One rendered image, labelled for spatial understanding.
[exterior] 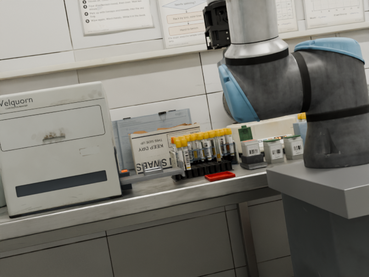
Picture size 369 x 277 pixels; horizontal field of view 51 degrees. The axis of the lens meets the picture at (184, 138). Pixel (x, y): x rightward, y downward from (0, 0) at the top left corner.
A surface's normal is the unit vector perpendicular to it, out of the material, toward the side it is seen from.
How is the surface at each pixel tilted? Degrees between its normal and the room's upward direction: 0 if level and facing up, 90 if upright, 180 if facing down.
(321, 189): 90
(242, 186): 90
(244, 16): 106
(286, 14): 94
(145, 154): 89
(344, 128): 72
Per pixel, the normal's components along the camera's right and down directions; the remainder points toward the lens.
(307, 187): -0.97, 0.17
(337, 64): -0.10, 0.03
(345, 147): -0.36, -0.20
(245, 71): -0.54, 0.37
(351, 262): 0.16, 0.03
